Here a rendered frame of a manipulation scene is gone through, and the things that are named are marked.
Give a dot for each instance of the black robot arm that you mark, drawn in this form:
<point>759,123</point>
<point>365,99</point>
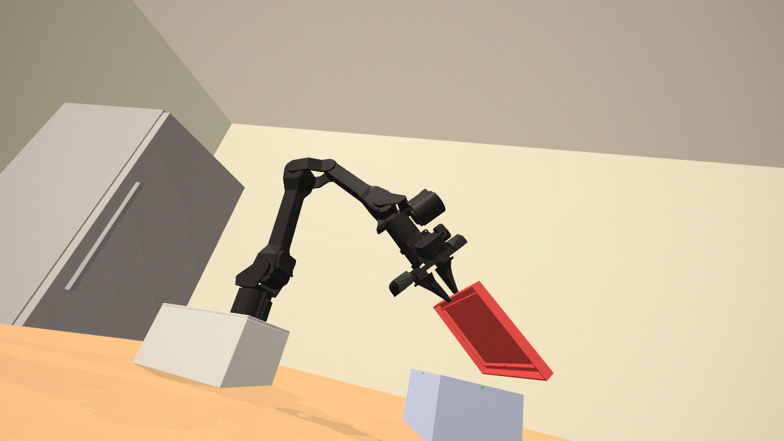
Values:
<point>273,265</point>

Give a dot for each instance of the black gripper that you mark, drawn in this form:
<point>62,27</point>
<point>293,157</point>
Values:
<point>419,275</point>

